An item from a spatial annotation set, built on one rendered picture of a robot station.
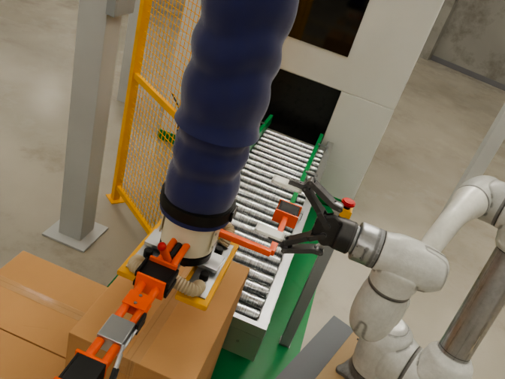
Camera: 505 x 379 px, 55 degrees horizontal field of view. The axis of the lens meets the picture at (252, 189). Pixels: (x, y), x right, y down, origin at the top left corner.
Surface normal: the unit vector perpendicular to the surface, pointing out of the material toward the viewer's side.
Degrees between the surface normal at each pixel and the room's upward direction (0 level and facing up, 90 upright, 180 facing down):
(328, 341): 0
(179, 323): 0
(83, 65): 90
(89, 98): 90
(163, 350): 0
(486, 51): 90
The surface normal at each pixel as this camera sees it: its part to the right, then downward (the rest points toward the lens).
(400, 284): -0.29, 0.51
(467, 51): -0.57, 0.28
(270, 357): 0.27, -0.82
